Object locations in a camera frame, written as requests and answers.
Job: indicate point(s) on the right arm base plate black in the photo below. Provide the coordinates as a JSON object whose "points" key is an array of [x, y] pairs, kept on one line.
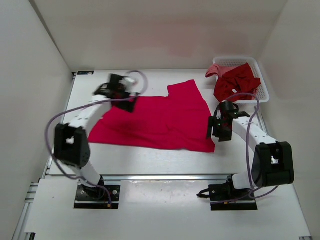
{"points": [[224, 197]]}

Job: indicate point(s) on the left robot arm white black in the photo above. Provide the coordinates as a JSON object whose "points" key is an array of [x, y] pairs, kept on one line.
{"points": [[71, 145]]}

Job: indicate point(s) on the magenta t shirt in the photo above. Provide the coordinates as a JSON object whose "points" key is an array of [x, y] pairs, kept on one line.
{"points": [[178, 121]]}

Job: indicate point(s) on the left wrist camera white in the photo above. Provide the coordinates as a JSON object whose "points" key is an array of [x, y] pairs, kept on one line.
{"points": [[130, 81]]}

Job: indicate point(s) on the salmon pink t shirt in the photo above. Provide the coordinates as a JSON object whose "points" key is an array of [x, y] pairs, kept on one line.
{"points": [[215, 69]]}

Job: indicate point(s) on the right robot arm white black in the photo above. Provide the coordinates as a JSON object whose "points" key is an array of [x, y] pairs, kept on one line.
{"points": [[272, 164]]}

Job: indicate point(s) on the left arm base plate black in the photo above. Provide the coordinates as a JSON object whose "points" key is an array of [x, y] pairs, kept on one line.
{"points": [[98, 201]]}

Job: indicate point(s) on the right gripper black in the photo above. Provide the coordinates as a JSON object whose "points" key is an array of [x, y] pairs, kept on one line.
{"points": [[218, 128]]}

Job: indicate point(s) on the white plastic laundry basket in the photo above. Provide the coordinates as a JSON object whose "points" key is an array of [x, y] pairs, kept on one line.
{"points": [[230, 63]]}

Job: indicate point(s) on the dark red t shirt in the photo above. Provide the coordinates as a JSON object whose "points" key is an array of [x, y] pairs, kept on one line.
{"points": [[238, 80]]}

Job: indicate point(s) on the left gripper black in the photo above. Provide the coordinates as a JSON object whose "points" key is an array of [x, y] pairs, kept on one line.
{"points": [[128, 106]]}

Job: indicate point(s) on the small dark label sticker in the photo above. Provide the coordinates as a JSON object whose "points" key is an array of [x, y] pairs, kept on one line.
{"points": [[80, 73]]}

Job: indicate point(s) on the aluminium frame rail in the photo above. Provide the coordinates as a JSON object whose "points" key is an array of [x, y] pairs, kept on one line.
{"points": [[158, 201]]}

